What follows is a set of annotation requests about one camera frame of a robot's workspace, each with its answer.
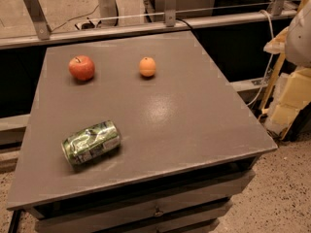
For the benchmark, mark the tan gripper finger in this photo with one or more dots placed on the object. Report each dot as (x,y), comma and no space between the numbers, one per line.
(277,44)

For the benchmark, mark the crushed green soda can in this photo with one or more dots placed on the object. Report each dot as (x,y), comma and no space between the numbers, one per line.
(91,142)

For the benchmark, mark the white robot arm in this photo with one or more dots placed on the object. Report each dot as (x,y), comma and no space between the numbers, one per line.
(295,40)

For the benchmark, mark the grey cabinet with drawers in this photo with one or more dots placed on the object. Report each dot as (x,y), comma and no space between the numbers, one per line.
(188,141)

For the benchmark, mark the orange fruit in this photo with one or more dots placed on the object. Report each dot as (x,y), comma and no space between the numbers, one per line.
(147,67)

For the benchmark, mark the red apple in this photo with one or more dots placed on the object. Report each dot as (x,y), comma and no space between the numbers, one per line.
(82,68)

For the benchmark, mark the middle metal rail bracket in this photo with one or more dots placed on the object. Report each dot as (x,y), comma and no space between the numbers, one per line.
(170,12)

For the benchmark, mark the left metal rail bracket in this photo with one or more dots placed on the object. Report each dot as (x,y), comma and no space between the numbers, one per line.
(37,16)

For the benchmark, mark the grey metal rail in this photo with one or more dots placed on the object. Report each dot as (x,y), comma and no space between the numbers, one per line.
(128,31)

